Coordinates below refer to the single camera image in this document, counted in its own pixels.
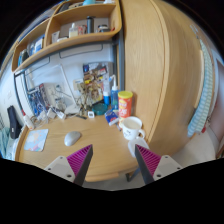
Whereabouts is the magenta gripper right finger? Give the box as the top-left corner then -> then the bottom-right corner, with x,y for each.
134,144 -> 183,185

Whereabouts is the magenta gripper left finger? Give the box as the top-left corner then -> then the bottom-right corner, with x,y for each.
43,143 -> 94,187

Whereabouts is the grey computer mouse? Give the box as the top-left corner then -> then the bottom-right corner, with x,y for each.
64,131 -> 81,146

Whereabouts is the white ceramic mug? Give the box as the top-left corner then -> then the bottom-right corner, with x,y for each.
122,116 -> 145,140

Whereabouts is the wooden desk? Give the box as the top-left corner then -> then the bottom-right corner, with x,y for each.
15,116 -> 138,182

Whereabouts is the white small cube adapter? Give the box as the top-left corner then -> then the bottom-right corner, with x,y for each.
88,111 -> 95,118

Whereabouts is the blue small box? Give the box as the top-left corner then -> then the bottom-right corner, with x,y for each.
105,110 -> 119,126

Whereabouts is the teal round container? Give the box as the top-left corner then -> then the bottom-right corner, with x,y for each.
92,103 -> 108,115

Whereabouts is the white small bottle red cap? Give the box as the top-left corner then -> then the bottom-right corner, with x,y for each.
23,112 -> 35,130

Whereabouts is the yellow red snack can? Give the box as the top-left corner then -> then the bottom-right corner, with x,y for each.
118,91 -> 133,119

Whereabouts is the striped hanging towel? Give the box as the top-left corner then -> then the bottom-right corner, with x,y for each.
187,37 -> 214,138

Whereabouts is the blue spray bottle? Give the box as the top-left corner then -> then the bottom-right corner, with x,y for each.
109,75 -> 119,110

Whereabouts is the white desk lamp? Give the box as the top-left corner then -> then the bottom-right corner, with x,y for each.
23,63 -> 81,116

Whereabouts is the tall wooden wardrobe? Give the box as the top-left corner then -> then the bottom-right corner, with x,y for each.
120,0 -> 202,155

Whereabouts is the white bottle on shelf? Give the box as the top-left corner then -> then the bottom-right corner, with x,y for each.
69,24 -> 78,37

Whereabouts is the dark tumbler on shelf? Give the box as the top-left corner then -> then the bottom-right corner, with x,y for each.
87,16 -> 94,34

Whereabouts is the colourful poster on wall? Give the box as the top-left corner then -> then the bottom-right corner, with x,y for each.
83,62 -> 113,103

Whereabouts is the wooden wall shelf unit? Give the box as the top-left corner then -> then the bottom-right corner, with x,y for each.
12,0 -> 122,72

